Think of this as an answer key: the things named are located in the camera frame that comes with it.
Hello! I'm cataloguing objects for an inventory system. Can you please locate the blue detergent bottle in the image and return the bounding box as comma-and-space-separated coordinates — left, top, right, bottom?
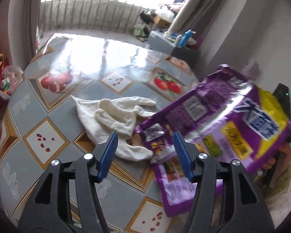
177, 30, 196, 47

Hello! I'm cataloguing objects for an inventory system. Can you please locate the white cloth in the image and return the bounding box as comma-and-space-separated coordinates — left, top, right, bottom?
71, 96, 157, 162

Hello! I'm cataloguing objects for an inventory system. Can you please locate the grey cabinet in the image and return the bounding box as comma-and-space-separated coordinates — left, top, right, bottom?
147, 31, 200, 67

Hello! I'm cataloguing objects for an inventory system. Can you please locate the purple snack bag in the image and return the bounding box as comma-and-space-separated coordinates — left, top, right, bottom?
134, 64, 291, 217

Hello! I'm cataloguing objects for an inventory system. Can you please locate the right hand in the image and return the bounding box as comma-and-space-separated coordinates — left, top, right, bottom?
262, 142, 291, 175

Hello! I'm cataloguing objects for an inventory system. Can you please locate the grey curtain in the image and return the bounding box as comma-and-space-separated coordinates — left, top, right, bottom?
168, 0, 225, 38

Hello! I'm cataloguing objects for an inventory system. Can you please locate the plastic bag with items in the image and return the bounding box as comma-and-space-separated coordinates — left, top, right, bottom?
0, 65, 23, 102

